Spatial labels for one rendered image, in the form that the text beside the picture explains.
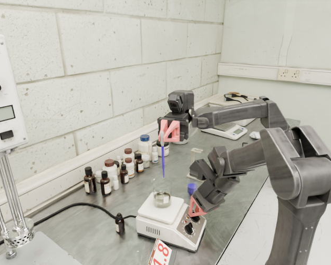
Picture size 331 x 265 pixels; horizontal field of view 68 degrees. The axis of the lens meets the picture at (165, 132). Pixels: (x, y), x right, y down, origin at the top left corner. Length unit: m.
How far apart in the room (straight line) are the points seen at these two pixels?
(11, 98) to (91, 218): 0.55
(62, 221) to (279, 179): 0.74
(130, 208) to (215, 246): 0.33
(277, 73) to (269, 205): 1.19
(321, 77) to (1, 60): 1.81
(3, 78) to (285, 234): 0.56
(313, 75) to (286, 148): 1.55
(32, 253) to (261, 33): 1.89
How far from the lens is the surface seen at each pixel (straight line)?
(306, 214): 0.47
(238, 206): 0.99
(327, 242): 0.97
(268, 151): 0.46
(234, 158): 0.62
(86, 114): 1.10
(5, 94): 0.51
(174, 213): 0.79
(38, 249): 0.88
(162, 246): 0.78
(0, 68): 0.51
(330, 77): 1.97
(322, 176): 0.45
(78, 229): 0.92
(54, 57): 1.00
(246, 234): 0.90
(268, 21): 2.06
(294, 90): 2.05
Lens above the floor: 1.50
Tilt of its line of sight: 22 degrees down
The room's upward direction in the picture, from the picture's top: straight up
